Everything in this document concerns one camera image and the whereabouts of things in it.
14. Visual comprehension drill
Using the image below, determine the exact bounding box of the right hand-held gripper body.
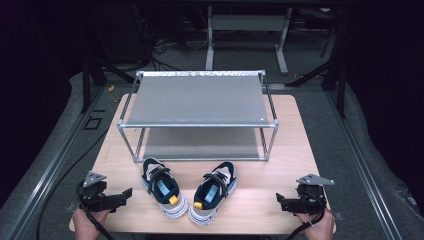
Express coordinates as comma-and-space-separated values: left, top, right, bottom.
287, 173, 336, 216

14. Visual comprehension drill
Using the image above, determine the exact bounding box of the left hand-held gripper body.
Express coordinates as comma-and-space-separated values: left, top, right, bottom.
77, 171, 125, 213

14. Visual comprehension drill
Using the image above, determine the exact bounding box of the navy white sneaker yellow tab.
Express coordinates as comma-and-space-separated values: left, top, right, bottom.
187, 161, 239, 227
141, 157, 190, 220

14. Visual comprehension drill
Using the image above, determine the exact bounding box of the grey metal two-tier shoe rack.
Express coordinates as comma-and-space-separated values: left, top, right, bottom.
117, 69, 280, 164

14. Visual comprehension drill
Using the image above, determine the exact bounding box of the person's left hand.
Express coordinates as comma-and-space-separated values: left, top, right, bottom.
73, 207, 111, 240

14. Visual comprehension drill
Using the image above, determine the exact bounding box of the person's right hand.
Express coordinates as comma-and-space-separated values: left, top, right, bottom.
294, 208, 335, 240

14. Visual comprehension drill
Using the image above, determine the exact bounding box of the small yellow floor object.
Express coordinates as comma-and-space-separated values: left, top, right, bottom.
106, 85, 120, 103

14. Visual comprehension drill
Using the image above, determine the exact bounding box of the black metal stand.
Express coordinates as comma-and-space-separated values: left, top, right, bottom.
80, 49, 136, 114
285, 9, 348, 118

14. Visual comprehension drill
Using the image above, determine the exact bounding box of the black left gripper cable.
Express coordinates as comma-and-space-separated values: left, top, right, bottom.
76, 182, 116, 240

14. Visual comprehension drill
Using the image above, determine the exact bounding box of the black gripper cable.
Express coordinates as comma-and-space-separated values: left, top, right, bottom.
76, 182, 116, 240
285, 194, 328, 240

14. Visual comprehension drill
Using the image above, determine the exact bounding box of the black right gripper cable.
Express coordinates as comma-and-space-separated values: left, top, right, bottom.
285, 194, 328, 240

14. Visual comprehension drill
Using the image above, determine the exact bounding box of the black floor cable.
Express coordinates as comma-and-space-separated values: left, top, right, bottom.
35, 128, 113, 240

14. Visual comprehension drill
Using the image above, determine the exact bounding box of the grey metal floor rail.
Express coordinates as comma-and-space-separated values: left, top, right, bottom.
324, 90, 405, 240
0, 85, 105, 240

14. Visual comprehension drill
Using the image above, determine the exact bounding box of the tangle of black cables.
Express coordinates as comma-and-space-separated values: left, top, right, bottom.
133, 6, 209, 72

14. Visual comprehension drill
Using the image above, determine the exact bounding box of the white metal table frame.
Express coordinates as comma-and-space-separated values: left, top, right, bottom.
204, 5, 295, 75

